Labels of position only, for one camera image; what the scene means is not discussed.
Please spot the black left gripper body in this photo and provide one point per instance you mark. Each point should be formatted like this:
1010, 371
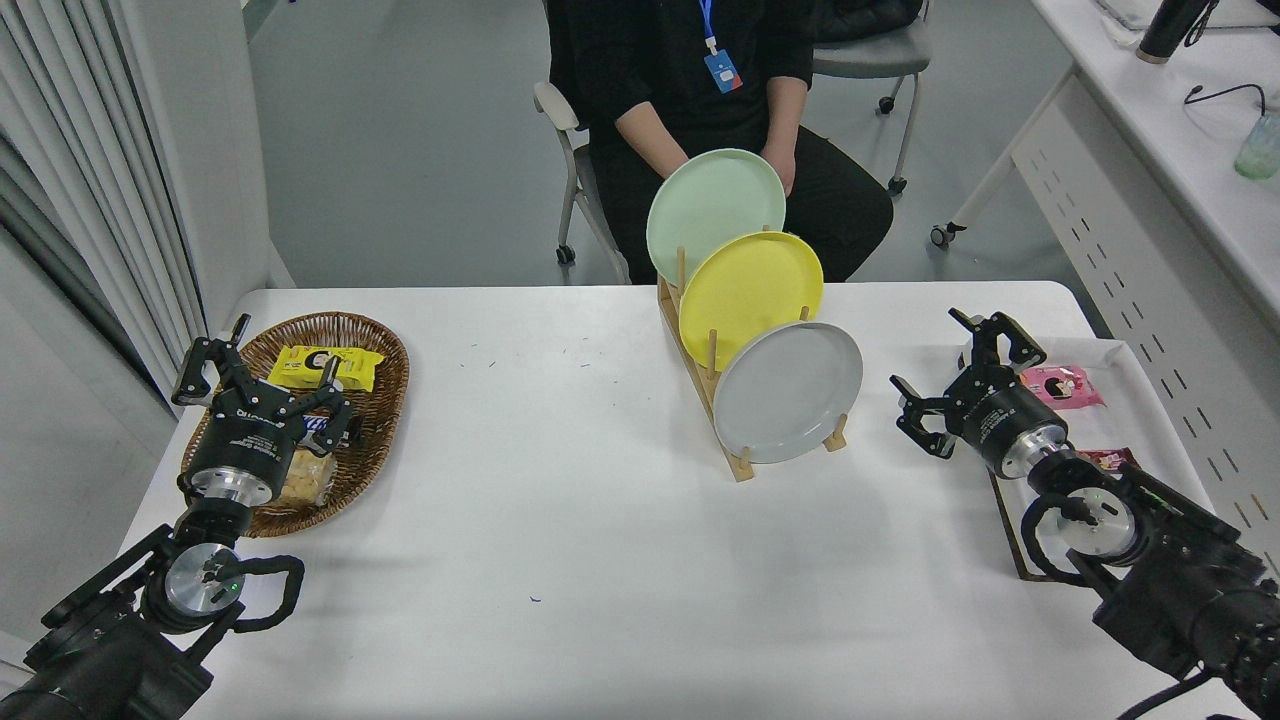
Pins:
245, 440

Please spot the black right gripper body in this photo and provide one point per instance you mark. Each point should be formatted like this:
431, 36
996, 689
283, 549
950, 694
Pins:
995, 420

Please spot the grey plate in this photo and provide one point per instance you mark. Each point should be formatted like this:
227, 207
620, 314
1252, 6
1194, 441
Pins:
785, 395

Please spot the person's right forearm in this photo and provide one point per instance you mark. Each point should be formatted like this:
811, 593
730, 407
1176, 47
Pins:
648, 135

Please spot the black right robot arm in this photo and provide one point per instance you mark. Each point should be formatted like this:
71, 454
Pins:
1180, 590

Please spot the person's left forearm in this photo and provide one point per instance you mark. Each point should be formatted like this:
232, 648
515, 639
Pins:
785, 110

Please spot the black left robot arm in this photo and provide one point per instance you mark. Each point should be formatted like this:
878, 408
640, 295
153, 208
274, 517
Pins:
100, 660

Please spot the wooden plate rack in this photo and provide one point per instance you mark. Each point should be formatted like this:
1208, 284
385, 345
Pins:
742, 467

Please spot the yellow plate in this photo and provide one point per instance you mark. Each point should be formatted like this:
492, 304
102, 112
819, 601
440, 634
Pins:
750, 290

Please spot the pale green plate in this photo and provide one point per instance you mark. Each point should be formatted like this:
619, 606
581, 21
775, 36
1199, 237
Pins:
705, 205

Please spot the person's left hand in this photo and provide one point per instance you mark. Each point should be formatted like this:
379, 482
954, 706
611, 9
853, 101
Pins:
782, 165

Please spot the white blue snack bar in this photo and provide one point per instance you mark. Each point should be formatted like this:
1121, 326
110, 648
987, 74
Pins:
316, 428

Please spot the brown wicker basket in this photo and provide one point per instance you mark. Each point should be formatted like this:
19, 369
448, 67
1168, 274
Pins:
380, 400

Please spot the yellow snack packet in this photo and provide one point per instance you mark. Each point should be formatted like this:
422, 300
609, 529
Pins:
352, 365

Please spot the clear cracker packet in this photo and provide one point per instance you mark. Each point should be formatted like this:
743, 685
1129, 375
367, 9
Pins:
305, 480

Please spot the pink snack packet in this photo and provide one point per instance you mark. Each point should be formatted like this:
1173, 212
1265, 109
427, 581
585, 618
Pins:
1065, 388

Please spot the red snack bar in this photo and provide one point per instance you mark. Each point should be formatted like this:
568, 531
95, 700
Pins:
1110, 459

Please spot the white rectangular tray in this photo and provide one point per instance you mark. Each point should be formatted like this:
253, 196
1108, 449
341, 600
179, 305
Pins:
1130, 370

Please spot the white vertical blinds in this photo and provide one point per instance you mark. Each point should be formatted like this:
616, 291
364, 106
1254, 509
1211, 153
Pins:
60, 150

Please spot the white perforated desk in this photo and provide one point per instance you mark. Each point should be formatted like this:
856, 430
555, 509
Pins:
1190, 140

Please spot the grey office chair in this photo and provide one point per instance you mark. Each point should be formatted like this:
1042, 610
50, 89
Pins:
870, 60

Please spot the clear green bottle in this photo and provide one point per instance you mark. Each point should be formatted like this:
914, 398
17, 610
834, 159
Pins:
1260, 145

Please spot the black jacket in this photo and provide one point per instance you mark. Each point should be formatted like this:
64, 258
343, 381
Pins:
860, 15

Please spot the black flask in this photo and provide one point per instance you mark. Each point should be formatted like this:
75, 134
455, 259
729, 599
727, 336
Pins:
1170, 25

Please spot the white office chair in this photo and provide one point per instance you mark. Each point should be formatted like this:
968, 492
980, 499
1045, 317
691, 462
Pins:
555, 105

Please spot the person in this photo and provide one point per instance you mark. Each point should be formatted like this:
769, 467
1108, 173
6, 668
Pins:
650, 50

